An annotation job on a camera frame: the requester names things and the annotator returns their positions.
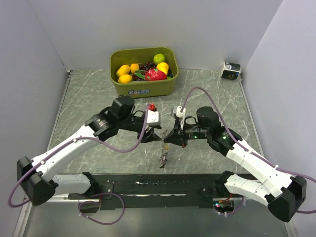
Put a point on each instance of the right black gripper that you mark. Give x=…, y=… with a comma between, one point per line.
x=177, y=136

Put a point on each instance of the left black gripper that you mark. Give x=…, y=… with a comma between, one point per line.
x=149, y=136

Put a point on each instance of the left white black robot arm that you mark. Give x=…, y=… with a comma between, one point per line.
x=39, y=176

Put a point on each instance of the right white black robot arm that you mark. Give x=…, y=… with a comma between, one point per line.
x=282, y=193

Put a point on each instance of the yellow mango lower left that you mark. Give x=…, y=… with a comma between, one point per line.
x=126, y=78

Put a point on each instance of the yellow mango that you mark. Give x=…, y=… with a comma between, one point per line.
x=123, y=70
x=126, y=78

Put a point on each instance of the dark grape bunch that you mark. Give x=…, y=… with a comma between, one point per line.
x=140, y=74

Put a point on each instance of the small orange fruit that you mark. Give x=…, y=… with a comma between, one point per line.
x=134, y=67

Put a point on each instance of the yellow mango upper left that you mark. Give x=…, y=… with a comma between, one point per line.
x=123, y=70

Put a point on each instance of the green apple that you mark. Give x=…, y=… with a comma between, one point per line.
x=158, y=58

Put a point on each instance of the olive green plastic bin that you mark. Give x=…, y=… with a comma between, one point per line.
x=139, y=89

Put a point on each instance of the black white roll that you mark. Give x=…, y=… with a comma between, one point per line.
x=230, y=71

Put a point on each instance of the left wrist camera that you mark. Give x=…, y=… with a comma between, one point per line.
x=153, y=117

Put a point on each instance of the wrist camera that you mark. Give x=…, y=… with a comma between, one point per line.
x=153, y=117
x=178, y=112

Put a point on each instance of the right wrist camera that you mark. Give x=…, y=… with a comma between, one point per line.
x=178, y=112

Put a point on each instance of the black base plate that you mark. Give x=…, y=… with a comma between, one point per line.
x=158, y=190

